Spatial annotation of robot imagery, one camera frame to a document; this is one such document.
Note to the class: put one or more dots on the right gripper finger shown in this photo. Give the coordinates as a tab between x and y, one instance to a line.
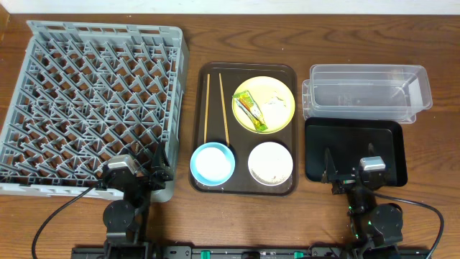
330	172
371	150

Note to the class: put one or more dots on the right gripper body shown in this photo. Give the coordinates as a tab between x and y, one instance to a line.
349	181

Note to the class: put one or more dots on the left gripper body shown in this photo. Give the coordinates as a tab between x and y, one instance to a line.
140	180

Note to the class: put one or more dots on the light blue bowl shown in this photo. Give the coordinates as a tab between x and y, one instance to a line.
212	164

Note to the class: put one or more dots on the pale pink bowl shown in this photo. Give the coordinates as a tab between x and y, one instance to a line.
270	164

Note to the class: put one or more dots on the green snack wrapper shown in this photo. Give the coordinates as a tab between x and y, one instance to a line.
248	105

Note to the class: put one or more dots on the white tissue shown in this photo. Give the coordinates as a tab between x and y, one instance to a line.
275	108

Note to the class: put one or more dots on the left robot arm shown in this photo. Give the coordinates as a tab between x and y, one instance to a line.
126	219

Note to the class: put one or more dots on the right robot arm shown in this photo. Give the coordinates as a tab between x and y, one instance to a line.
376	227

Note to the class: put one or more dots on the black waste tray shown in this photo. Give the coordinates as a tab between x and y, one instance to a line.
348	140

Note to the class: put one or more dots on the clear plastic waste bin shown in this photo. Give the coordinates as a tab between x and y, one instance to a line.
367	91

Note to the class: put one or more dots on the yellow round plate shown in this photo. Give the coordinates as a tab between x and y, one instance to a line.
263	105

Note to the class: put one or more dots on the grey plastic dish rack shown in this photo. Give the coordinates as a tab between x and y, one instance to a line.
87	92

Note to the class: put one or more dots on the dark brown serving tray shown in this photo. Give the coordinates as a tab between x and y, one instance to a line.
242	141

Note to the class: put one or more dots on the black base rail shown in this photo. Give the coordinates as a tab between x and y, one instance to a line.
185	252

